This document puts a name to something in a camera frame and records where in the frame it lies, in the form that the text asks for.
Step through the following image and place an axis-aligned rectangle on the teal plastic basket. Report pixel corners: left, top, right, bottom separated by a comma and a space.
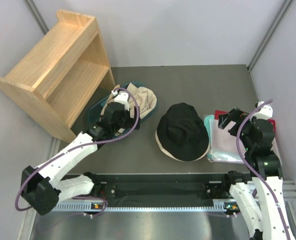
85, 82, 157, 124

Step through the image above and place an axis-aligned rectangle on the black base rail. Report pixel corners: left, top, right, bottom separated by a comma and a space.
88, 173, 230, 207

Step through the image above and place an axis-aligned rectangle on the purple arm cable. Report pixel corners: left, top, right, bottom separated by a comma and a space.
236, 99, 288, 240
14, 86, 141, 211

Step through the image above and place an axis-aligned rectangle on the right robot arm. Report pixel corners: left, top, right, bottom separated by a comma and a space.
218, 100, 294, 240

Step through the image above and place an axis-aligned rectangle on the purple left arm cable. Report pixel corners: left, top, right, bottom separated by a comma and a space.
14, 86, 141, 211

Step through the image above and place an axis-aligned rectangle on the black reversible bucket hat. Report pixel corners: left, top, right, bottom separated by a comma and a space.
155, 102, 209, 162

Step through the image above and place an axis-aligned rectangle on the grey cable duct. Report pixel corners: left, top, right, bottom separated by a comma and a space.
52, 200, 240, 213

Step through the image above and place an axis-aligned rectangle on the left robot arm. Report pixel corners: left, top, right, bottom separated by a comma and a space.
15, 87, 140, 216

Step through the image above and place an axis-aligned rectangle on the beige bucket hat pink lining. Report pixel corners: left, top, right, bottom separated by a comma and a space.
154, 131, 210, 163

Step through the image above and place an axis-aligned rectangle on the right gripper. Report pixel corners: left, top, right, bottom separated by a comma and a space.
218, 106, 254, 150

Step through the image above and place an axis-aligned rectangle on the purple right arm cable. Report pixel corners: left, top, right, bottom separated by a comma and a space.
236, 99, 288, 240

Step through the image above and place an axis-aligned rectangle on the teal plastic sheet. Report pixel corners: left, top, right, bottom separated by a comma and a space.
204, 115, 214, 162

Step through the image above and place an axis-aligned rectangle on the wooden shelf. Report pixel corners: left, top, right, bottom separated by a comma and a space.
0, 9, 115, 143

